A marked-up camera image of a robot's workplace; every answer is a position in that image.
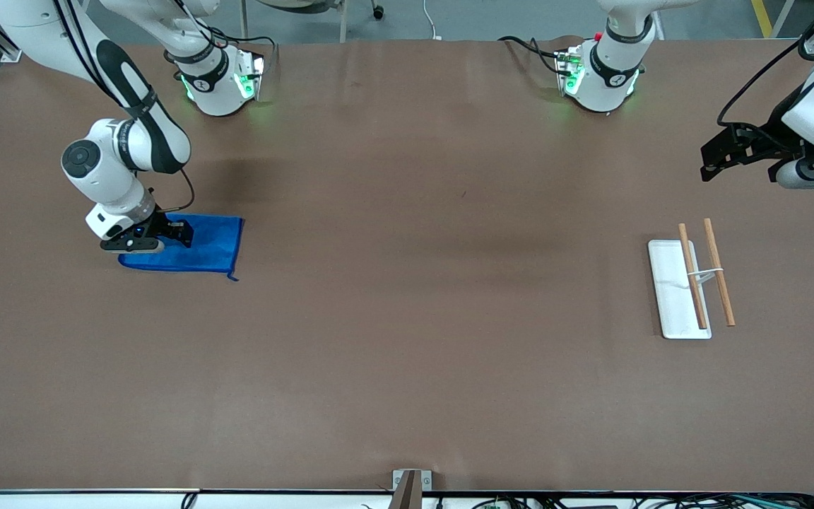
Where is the chair base with caster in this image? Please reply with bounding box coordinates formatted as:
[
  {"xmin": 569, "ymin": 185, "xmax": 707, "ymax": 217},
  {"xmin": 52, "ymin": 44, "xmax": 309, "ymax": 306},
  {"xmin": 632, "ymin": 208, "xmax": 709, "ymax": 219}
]
[{"xmin": 241, "ymin": 0, "xmax": 387, "ymax": 43}]

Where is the black left base cable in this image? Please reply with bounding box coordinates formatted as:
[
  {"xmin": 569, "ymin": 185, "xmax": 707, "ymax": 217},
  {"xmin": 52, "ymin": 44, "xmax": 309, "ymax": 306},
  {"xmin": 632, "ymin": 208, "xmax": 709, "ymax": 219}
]
[{"xmin": 499, "ymin": 35, "xmax": 567, "ymax": 75}]

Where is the black base cable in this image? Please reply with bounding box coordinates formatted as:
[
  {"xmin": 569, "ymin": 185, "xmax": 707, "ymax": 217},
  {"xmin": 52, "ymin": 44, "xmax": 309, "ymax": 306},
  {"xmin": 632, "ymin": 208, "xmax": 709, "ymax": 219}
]
[
  {"xmin": 199, "ymin": 25, "xmax": 277, "ymax": 57},
  {"xmin": 499, "ymin": 35, "xmax": 567, "ymax": 75}
]

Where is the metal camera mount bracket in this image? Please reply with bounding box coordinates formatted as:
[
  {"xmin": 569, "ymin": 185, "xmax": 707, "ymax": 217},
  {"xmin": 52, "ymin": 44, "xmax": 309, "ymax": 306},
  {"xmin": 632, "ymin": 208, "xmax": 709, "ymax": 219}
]
[{"xmin": 391, "ymin": 469, "xmax": 433, "ymax": 509}]

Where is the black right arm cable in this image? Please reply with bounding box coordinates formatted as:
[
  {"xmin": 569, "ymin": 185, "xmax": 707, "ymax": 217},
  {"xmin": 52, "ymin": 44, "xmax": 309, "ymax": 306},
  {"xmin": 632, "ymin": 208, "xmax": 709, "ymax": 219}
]
[{"xmin": 144, "ymin": 167, "xmax": 196, "ymax": 214}]

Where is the black right base cable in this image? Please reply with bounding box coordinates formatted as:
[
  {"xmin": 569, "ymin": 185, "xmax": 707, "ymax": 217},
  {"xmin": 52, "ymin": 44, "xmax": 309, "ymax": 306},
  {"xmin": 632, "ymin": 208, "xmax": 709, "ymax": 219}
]
[{"xmin": 199, "ymin": 25, "xmax": 277, "ymax": 57}]

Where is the white rack with wooden bars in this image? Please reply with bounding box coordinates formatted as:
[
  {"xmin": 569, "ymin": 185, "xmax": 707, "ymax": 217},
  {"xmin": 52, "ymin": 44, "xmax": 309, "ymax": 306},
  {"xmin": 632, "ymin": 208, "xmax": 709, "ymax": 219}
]
[{"xmin": 647, "ymin": 218, "xmax": 736, "ymax": 340}]

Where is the brown table cover sheet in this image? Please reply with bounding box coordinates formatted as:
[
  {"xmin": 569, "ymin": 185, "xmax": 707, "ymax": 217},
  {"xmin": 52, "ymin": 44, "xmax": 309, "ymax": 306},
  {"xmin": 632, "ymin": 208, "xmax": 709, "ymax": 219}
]
[{"xmin": 0, "ymin": 35, "xmax": 814, "ymax": 493}]

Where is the blue towel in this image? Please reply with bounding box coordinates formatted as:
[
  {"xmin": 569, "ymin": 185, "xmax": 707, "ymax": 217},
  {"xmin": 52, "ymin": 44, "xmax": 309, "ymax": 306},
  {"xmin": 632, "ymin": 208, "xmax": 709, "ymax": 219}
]
[{"xmin": 118, "ymin": 213, "xmax": 245, "ymax": 282}]

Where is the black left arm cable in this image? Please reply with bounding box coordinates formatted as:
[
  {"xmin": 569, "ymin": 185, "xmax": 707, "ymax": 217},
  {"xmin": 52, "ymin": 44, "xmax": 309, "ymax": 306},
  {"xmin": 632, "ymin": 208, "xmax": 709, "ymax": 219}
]
[{"xmin": 716, "ymin": 0, "xmax": 814, "ymax": 129}]

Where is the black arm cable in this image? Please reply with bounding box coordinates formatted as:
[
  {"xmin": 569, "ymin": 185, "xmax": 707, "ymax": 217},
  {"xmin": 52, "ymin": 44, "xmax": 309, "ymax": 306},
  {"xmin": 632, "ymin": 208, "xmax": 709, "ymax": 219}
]
[
  {"xmin": 716, "ymin": 0, "xmax": 814, "ymax": 129},
  {"xmin": 144, "ymin": 167, "xmax": 196, "ymax": 214}
]

